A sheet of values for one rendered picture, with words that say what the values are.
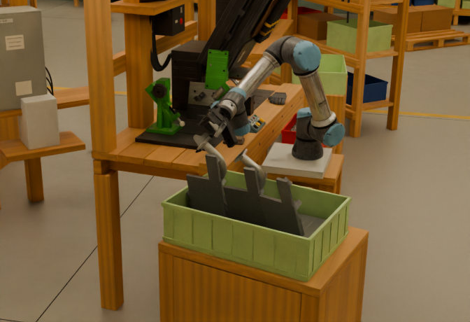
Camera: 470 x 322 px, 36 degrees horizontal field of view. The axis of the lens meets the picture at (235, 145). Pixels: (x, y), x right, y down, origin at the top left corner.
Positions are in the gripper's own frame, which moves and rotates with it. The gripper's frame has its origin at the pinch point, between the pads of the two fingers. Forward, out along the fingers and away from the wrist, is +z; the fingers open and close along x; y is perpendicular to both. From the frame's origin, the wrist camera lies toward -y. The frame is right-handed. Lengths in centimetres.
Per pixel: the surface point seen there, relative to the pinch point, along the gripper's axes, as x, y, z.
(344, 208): 17, -55, -10
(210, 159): 0.7, -4.2, 5.1
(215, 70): -55, 11, -102
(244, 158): 13.3, -11.8, 5.0
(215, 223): -6.7, -21.2, 19.8
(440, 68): -216, -211, -595
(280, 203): 14.8, -31.8, 10.6
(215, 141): -56, -11, -63
